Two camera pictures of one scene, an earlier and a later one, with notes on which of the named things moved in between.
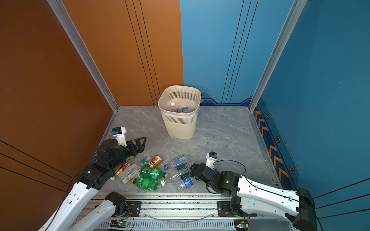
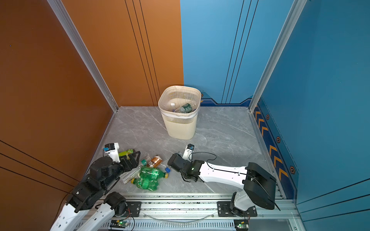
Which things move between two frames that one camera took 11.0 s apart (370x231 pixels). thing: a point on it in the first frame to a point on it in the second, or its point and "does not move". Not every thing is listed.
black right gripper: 192,171 to 172,155
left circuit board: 118,223 does not move
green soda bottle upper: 152,173 does not move
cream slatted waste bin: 179,105 does not move
